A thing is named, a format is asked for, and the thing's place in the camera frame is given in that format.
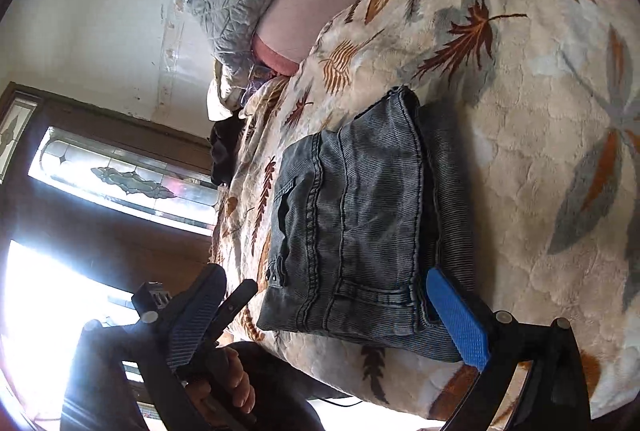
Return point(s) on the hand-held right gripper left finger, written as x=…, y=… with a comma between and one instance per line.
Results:
x=197, y=311

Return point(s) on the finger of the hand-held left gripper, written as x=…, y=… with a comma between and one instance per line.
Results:
x=237, y=301

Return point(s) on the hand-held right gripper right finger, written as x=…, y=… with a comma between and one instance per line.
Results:
x=460, y=326

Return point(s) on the grey denim pants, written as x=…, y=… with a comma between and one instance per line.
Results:
x=350, y=211

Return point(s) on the person's left hand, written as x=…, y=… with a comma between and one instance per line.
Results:
x=240, y=381

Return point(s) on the person's dark clothing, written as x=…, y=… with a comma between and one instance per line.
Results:
x=280, y=386

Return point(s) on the bright window pane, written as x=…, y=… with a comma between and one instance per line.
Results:
x=50, y=311

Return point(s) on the stained glass window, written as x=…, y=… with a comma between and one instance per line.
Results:
x=125, y=181

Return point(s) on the black cloth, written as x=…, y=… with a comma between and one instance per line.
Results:
x=222, y=151

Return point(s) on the leaf print blanket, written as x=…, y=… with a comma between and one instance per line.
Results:
x=525, y=111

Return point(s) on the wooden door frame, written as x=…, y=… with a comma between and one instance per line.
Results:
x=75, y=233

